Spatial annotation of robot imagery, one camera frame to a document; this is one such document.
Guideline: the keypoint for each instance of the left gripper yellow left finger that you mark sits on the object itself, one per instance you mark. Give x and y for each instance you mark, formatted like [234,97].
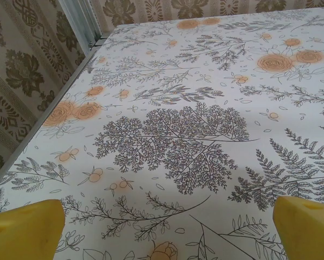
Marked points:
[24,233]

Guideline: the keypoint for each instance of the aluminium frame post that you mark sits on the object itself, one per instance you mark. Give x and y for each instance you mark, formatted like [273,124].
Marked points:
[80,21]

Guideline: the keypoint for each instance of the aluminium table side rail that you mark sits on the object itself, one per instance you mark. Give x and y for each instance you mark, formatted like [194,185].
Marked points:
[32,131]

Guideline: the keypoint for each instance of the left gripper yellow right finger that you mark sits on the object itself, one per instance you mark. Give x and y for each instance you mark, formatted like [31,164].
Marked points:
[305,233]

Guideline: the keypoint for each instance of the floral printed tablecloth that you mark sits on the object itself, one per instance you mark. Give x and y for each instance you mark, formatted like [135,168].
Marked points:
[162,81]

